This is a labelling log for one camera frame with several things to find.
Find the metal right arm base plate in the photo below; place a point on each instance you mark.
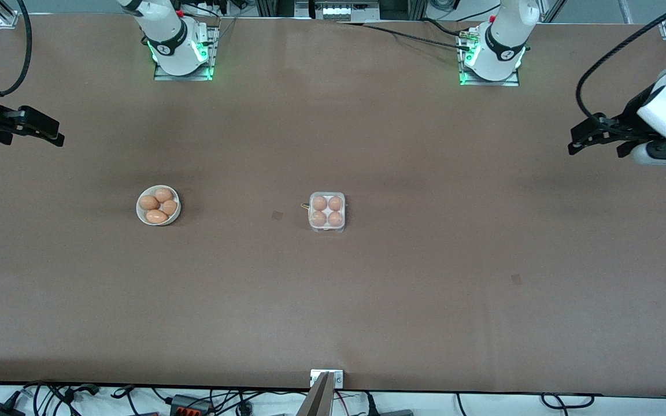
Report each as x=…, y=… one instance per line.
x=208, y=52

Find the silver table edge bracket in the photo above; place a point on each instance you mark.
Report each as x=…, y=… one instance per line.
x=337, y=378

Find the white round bowl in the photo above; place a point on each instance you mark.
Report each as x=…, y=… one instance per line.
x=176, y=215

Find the white power strip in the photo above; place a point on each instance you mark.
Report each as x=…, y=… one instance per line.
x=336, y=11

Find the black box with orange clips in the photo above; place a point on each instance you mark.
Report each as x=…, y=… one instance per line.
x=189, y=405

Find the clear plastic egg carton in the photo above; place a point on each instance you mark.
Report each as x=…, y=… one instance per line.
x=327, y=195

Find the brown camera mount beam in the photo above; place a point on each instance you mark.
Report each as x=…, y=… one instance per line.
x=317, y=401

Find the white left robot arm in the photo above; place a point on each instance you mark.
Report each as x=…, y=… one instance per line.
x=503, y=40

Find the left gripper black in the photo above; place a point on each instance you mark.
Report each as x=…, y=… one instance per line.
x=626, y=123

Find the aluminium frame rack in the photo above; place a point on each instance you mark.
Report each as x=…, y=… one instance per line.
x=304, y=8

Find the brown egg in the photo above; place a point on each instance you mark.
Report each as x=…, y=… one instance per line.
x=335, y=219
x=163, y=194
x=336, y=203
x=319, y=203
x=148, y=202
x=156, y=216
x=169, y=207
x=319, y=219

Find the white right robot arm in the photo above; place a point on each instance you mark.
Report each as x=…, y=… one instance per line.
x=165, y=29

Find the black plug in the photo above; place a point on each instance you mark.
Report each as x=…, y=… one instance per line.
x=372, y=405

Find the black power adapter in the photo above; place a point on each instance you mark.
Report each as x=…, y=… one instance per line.
x=0, y=410

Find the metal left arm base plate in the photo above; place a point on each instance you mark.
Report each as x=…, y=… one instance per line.
x=513, y=81

